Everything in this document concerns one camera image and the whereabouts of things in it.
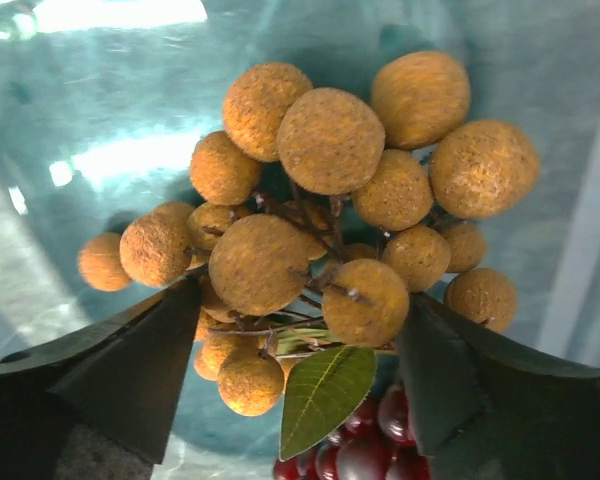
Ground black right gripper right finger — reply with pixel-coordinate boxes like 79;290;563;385
396;294;600;479

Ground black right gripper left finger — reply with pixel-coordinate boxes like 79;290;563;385
0;278;201;479

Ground dark red fake grapes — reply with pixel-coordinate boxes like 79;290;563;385
272;383;431;480

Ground fake longan bunch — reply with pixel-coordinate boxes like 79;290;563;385
77;51;540;460

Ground teal plastic tray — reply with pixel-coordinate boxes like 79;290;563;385
0;1;600;479

